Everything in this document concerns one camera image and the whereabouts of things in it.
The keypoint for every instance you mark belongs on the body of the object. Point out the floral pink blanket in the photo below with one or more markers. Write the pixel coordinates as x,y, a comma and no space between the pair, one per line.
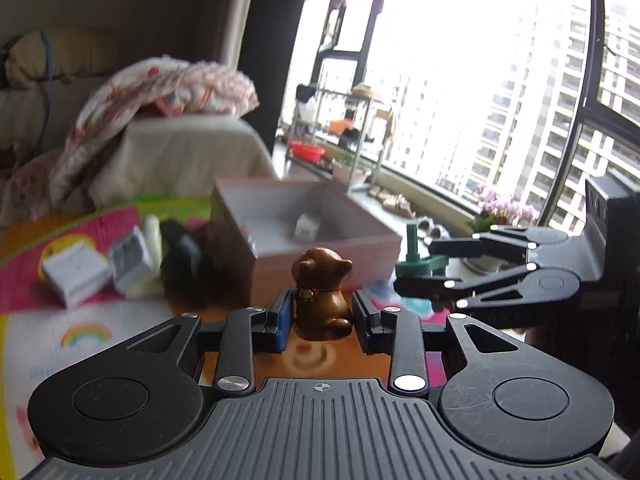
150,90

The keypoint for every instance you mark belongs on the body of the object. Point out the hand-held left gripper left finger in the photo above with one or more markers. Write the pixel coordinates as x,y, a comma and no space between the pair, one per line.
281,321

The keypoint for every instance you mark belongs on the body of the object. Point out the grey white small box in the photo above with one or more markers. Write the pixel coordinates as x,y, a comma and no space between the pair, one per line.
131,259

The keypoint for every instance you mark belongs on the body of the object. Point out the cream plastic bottle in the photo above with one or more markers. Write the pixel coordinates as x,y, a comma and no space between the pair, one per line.
151,240

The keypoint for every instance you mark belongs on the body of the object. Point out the black object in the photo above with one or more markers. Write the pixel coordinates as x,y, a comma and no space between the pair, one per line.
182,265

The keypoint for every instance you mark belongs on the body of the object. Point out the brown bear figurine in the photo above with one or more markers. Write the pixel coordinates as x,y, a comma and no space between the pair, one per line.
320,296

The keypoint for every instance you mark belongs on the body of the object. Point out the green peg toy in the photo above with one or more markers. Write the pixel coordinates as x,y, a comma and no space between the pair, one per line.
413,250

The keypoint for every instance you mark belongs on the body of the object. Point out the metal storage rack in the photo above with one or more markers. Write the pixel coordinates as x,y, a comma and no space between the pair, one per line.
367,125

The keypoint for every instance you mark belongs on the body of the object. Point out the straw hat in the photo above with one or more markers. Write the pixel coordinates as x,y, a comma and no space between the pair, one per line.
366,90

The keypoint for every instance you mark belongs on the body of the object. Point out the beige pillow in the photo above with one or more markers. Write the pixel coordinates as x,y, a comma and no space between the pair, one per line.
70,55

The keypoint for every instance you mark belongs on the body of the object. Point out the red basin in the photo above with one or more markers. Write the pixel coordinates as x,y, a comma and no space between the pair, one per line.
307,151

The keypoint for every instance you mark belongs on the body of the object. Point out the colourful cartoon play mat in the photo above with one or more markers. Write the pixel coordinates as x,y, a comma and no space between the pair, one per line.
60,340

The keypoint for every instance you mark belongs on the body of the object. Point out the pink cardboard box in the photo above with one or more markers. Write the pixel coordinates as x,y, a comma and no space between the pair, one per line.
300,240

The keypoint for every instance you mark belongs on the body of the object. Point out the beige covered sofa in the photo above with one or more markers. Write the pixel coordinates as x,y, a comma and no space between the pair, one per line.
190,155

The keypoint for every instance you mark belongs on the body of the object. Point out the pink potted flowers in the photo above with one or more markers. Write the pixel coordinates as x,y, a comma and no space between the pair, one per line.
505,210

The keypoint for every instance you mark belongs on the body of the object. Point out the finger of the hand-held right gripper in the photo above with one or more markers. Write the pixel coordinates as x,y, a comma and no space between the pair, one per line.
452,248
422,286

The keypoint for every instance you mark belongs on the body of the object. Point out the green potted plant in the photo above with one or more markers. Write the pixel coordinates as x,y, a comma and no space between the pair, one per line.
350,167

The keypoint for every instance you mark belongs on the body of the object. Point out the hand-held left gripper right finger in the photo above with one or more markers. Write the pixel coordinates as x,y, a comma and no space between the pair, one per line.
363,321

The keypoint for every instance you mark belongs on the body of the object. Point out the grey shoes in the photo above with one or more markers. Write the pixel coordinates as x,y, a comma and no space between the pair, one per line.
432,227

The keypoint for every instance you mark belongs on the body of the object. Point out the orange container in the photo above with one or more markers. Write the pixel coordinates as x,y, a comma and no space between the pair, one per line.
341,126

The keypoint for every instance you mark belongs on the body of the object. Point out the beige slippers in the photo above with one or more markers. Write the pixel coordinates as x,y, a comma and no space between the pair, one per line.
392,202

